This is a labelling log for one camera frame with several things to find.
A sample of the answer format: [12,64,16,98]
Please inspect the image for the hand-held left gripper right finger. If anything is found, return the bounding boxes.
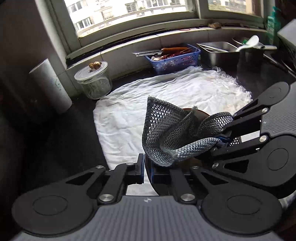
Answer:
[149,165,233,204]

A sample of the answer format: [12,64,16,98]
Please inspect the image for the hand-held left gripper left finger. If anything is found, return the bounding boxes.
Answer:
[66,153,145,205]

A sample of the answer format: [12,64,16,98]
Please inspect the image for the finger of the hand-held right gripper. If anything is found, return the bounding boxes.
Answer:
[220,101,270,137]
[210,131,270,171]

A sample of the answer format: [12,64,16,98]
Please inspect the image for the silver mesh dishcloth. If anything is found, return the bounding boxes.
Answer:
[142,96,242,167]

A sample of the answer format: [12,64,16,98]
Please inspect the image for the dark sink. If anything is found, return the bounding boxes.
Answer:
[264,50,296,79]

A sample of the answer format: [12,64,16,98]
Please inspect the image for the round steel pot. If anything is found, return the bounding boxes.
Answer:
[239,45,265,64]

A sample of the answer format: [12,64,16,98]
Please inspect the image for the rectangular steel container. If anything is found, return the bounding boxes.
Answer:
[196,41,241,67]

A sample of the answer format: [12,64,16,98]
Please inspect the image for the white fringed cloth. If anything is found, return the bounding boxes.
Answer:
[93,66,253,196]

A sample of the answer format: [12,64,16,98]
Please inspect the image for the white rice paddle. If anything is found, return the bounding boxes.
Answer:
[235,35,259,52]

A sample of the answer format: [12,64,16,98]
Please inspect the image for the grey appliance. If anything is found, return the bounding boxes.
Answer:
[277,22,296,70]

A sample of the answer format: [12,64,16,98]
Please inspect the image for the blue plastic basket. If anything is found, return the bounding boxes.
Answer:
[145,44,201,75]

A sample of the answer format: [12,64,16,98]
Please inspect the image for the dried red chilies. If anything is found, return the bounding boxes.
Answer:
[162,50,192,59]

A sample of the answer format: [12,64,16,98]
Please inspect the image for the green detergent bottle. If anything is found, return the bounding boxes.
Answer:
[266,6,281,45]

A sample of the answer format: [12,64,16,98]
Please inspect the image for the glass jar with lid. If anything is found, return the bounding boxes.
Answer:
[74,61,113,100]

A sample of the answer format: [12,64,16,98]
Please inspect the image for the orange carrot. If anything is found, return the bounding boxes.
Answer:
[161,47,189,53]

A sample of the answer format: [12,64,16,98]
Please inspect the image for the steel kitchen knife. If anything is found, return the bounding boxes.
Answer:
[132,50,162,57]

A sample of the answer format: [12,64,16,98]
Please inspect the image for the white paper towel roll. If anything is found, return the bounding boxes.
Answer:
[29,58,73,114]

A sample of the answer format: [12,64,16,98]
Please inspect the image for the white window frame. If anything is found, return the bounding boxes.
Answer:
[44,0,266,48]

